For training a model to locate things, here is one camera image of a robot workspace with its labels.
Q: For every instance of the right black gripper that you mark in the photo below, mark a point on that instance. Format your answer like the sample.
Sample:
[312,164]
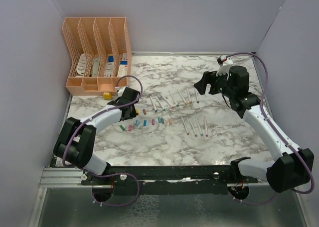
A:
[202,85]

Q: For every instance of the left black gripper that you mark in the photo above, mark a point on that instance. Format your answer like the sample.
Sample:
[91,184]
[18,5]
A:
[132,114]

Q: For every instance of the dark green marker pen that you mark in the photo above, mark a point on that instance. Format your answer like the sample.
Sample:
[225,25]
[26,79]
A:
[196,96]

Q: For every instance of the brown marker pen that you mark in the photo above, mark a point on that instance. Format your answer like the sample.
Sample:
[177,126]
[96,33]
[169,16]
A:
[189,95]

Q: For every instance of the yellow marker pen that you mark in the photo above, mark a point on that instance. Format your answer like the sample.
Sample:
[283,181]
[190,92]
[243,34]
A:
[182,97]

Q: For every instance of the cyan marker pen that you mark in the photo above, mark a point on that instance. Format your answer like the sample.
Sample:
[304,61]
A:
[153,104]

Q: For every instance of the pink marker pen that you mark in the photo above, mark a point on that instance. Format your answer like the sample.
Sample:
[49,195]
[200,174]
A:
[167,101]

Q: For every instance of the light blue marker pen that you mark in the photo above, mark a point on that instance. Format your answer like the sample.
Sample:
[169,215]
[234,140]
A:
[161,105]

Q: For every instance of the teal marker pen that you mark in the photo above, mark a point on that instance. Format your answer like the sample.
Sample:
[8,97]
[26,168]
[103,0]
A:
[199,126]

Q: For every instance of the peach marker pen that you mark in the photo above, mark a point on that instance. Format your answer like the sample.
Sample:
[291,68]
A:
[185,126]

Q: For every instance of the grey marker pen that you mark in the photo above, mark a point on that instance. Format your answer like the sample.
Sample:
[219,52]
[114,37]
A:
[193,128]

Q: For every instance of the magenta marker pen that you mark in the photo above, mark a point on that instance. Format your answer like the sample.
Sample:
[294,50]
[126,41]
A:
[205,127]

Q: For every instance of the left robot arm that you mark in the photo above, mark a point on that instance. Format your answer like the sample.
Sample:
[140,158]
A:
[76,140]

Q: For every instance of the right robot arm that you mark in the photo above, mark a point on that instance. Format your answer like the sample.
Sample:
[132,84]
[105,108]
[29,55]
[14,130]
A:
[291,165]

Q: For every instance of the yellow rectangular stamp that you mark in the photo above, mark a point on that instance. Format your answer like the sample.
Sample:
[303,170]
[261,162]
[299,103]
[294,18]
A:
[107,96]

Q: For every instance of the white cardboard box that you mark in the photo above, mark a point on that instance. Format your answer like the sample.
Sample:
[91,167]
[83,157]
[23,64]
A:
[123,68]

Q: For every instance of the white paper packet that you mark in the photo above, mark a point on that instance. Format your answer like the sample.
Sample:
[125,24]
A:
[109,67]

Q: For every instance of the grey stapler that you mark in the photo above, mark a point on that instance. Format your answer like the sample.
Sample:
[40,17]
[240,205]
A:
[95,67]

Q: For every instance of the small white red box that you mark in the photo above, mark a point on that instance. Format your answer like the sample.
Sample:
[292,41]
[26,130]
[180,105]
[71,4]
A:
[124,57]

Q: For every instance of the white remote in organizer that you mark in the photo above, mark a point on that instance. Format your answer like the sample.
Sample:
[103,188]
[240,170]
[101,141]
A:
[81,65]

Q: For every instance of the peach plastic desk organizer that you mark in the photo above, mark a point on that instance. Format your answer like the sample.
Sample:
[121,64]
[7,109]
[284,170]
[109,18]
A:
[96,37]

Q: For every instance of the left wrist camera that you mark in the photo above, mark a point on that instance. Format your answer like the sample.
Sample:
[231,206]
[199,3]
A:
[120,90]

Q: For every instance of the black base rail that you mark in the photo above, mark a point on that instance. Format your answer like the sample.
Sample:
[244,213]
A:
[168,180]

